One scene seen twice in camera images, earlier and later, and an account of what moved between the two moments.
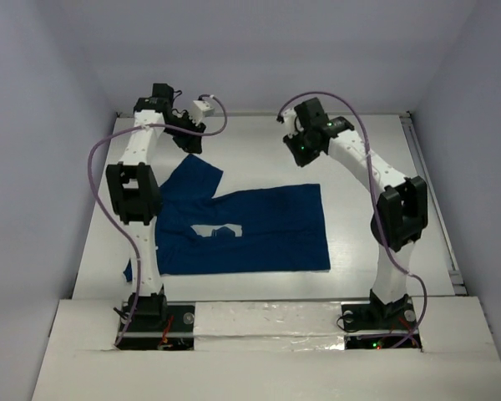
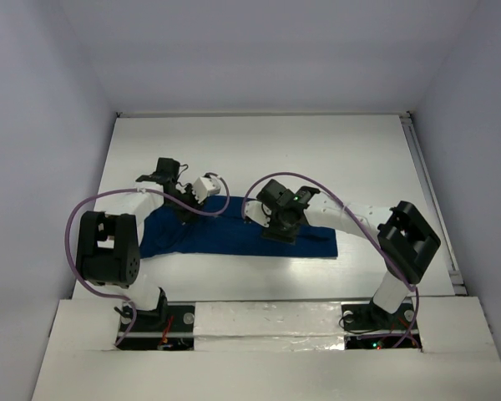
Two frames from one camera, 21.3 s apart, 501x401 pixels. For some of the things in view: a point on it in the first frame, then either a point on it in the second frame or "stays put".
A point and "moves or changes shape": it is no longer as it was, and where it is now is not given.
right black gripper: (302, 159) to (272, 231)
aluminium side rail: (434, 205) stays put
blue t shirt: (282, 227) moves or changes shape
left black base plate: (172, 331) stays put
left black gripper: (188, 136) to (185, 213)
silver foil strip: (269, 327) stays put
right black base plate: (367, 327) stays put
